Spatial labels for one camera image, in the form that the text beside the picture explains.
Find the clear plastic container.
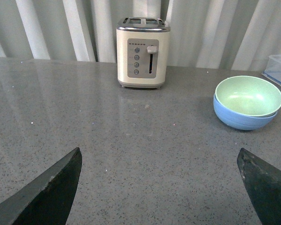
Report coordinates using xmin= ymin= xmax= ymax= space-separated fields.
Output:
xmin=262 ymin=55 xmax=281 ymax=86

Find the cream toaster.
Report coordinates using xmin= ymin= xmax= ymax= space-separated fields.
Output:
xmin=116 ymin=17 xmax=170 ymax=89

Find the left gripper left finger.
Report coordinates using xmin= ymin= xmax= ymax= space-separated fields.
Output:
xmin=0 ymin=148 xmax=82 ymax=225

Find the green bowl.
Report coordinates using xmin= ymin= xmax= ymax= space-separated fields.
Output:
xmin=215 ymin=75 xmax=281 ymax=117

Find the blue bowl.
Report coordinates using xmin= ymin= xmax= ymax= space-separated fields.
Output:
xmin=213 ymin=95 xmax=278 ymax=131

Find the white curtain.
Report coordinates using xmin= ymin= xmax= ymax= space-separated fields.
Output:
xmin=0 ymin=0 xmax=281 ymax=71

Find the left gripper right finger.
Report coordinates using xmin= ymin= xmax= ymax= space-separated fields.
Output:
xmin=237 ymin=148 xmax=281 ymax=225

